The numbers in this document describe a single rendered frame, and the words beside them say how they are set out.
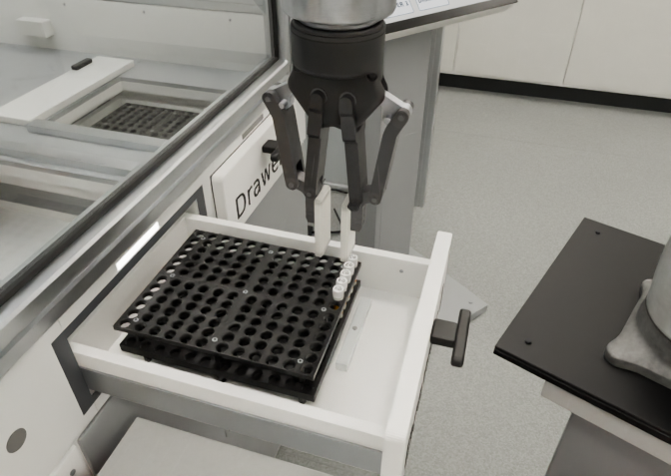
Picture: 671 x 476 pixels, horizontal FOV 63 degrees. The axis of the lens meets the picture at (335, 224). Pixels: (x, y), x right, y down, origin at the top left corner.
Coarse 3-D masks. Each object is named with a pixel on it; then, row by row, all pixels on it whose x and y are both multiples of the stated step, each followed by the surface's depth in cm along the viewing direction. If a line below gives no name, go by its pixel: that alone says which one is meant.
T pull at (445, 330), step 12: (468, 312) 57; (432, 324) 56; (444, 324) 56; (456, 324) 56; (468, 324) 56; (432, 336) 55; (444, 336) 54; (456, 336) 54; (456, 348) 53; (456, 360) 52
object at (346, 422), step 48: (288, 240) 70; (144, 288) 68; (384, 288) 70; (96, 336) 60; (384, 336) 64; (96, 384) 57; (144, 384) 54; (192, 384) 52; (240, 384) 59; (336, 384) 59; (384, 384) 59; (240, 432) 54; (288, 432) 51; (336, 432) 49
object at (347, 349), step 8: (360, 304) 67; (368, 304) 67; (360, 312) 66; (352, 320) 65; (360, 320) 65; (352, 328) 64; (360, 328) 64; (352, 336) 63; (344, 344) 62; (352, 344) 62; (344, 352) 61; (352, 352) 61; (336, 360) 60; (344, 360) 60; (336, 368) 60; (344, 368) 60
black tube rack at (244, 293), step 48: (192, 240) 69; (240, 240) 69; (192, 288) 62; (240, 288) 62; (288, 288) 62; (144, 336) 56; (192, 336) 56; (240, 336) 56; (288, 336) 56; (336, 336) 60; (288, 384) 55
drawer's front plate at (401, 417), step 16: (448, 240) 64; (432, 256) 62; (448, 256) 67; (432, 272) 60; (432, 288) 58; (432, 304) 56; (416, 320) 54; (432, 320) 54; (416, 336) 52; (416, 352) 51; (416, 368) 49; (400, 384) 48; (416, 384) 48; (400, 400) 46; (416, 400) 51; (400, 416) 45; (384, 432) 44; (400, 432) 44; (384, 448) 45; (400, 448) 44; (384, 464) 46; (400, 464) 46
